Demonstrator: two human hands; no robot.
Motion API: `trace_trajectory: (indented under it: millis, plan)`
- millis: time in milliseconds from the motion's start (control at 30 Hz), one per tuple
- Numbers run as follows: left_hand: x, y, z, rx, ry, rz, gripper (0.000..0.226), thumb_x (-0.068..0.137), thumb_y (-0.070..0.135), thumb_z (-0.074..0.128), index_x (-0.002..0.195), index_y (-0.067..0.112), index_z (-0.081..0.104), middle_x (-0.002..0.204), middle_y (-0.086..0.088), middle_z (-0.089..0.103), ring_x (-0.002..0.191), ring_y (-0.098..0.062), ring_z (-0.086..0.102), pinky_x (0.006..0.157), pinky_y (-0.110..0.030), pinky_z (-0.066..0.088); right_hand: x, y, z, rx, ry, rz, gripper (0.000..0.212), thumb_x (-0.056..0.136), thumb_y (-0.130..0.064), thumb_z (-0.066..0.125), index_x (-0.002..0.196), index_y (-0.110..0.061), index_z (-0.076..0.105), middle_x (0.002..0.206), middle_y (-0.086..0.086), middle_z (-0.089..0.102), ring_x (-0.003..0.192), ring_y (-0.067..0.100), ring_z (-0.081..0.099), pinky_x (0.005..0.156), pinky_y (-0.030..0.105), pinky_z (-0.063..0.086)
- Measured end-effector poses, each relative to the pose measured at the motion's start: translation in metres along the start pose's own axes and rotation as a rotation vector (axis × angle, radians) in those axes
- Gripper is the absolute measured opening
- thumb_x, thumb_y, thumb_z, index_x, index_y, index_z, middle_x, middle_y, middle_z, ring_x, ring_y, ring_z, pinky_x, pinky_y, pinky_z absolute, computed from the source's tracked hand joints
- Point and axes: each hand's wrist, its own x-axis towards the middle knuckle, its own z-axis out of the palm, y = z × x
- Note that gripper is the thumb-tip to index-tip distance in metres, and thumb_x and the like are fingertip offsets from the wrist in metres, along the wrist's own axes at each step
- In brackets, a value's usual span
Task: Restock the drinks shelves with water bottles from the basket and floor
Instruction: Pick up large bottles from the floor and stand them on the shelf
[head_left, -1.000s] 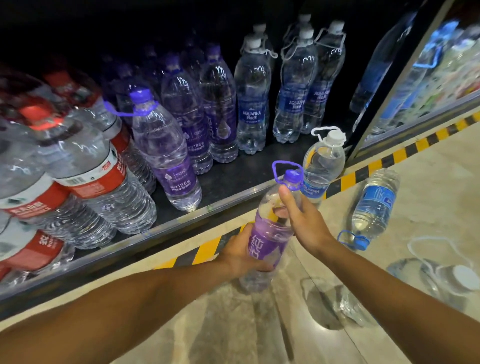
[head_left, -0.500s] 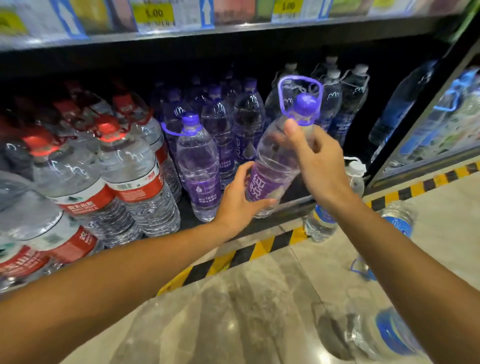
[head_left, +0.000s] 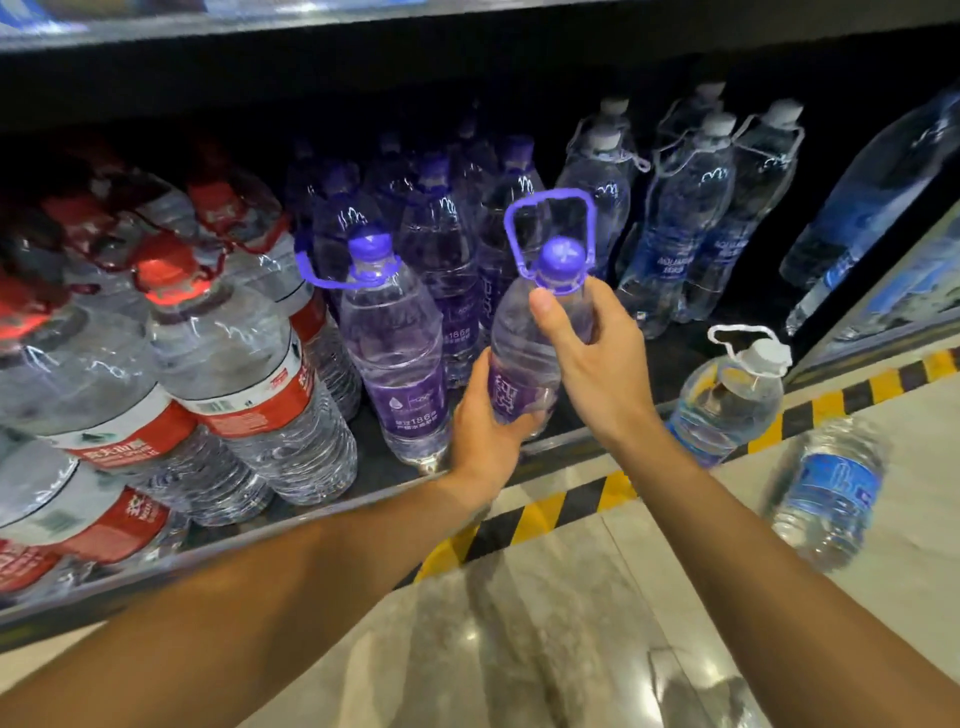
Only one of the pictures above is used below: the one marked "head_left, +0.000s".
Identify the blue-cap large water bottle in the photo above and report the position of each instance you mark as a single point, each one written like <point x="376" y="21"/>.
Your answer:
<point x="825" y="495"/>

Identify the white-cap Aquafina large bottle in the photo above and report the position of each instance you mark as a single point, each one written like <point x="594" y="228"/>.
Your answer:
<point x="720" y="405"/>

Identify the person's right hand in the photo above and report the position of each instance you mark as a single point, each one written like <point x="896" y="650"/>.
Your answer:
<point x="607" y="375"/>

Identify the black opposite shelf unit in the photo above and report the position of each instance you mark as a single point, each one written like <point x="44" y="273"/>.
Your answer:
<point x="300" y="60"/>

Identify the person's right forearm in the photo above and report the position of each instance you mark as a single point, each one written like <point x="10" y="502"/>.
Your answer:
<point x="787" y="600"/>

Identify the cluster of blue label large bottles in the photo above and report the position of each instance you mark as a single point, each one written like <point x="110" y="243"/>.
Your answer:
<point x="682" y="217"/>

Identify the row of small red cap bottles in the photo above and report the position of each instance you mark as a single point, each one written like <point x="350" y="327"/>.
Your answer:
<point x="225" y="390"/>

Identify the large blue cap water bottle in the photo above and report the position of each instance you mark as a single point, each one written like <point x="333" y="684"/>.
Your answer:
<point x="915" y="285"/>
<point x="862" y="202"/>

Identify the person's left forearm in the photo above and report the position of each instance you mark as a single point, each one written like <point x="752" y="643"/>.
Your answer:
<point x="225" y="622"/>

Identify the person's left hand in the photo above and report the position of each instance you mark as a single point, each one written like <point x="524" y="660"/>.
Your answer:
<point x="480" y="442"/>

